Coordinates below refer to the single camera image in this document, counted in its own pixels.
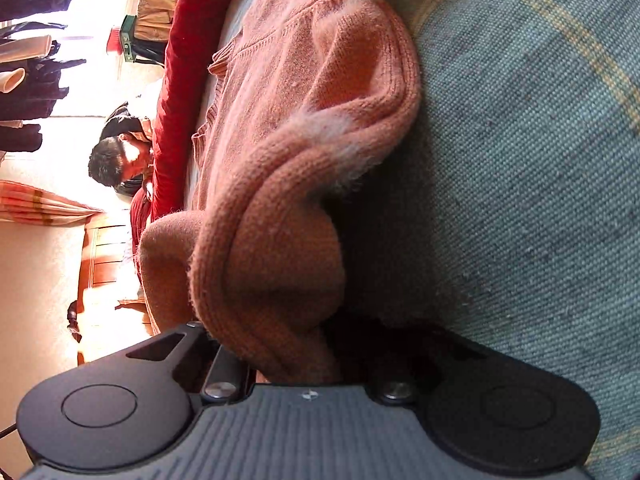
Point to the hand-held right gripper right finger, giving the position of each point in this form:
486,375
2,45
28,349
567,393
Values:
397,380

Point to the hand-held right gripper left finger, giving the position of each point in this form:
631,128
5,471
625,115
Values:
225,367

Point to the orange knitted sweater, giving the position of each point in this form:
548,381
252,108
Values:
300,110

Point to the row of dark hanging clothes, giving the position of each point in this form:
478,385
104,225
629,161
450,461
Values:
30,95

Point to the wooden cabinet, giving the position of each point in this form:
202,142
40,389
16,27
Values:
105,260

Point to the pink striped curtain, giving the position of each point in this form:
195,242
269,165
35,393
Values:
40,202

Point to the blue plaid bed sheet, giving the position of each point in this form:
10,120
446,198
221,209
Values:
525,160

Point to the red long bolster pillow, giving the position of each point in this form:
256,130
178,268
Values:
185,60

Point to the red basin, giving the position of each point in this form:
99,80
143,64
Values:
114,40

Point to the green box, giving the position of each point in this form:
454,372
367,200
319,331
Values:
128,35

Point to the yellow draped shirts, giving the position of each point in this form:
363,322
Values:
155,15

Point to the beige hanging leggings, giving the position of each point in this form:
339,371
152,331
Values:
25,49

